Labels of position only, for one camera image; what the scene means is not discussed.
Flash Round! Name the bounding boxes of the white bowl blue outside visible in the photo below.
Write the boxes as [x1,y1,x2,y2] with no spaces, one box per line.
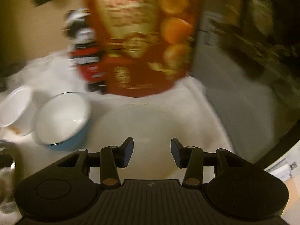
[31,92,93,151]

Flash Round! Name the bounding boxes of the clear glass jar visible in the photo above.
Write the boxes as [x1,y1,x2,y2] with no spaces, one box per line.
[1,140,16,214]

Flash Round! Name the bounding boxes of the grey computer case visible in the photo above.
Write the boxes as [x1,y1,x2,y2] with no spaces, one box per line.
[192,0,299,168]

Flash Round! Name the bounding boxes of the red quail eggs bag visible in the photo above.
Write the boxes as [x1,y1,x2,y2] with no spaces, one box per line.
[84,0,203,97]

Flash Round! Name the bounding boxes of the white textured cloth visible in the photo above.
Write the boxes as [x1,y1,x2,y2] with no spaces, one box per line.
[7,54,232,180]

